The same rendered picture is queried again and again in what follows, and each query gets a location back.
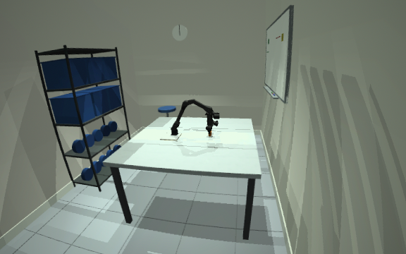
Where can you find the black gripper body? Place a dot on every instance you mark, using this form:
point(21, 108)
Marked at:
point(209, 127)

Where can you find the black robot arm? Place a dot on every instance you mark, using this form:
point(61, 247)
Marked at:
point(208, 109)

